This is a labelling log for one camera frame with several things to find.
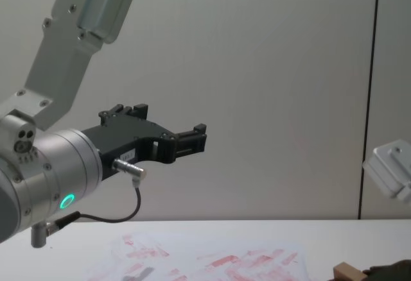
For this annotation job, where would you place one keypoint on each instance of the dark felt pad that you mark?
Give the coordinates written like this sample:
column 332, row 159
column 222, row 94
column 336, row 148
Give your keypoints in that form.
column 390, row 273

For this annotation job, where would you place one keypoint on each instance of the small wooden block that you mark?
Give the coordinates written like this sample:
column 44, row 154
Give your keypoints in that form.
column 348, row 273

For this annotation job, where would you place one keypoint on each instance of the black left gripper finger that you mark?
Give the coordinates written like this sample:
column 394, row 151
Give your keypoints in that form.
column 123, row 111
column 186, row 143

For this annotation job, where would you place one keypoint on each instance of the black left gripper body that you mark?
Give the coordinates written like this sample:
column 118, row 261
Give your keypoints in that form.
column 128, row 140

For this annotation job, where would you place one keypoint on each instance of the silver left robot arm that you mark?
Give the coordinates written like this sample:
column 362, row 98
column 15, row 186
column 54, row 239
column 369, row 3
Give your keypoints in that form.
column 64, row 165

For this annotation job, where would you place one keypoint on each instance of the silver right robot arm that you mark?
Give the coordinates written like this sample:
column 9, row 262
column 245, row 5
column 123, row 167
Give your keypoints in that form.
column 388, row 172

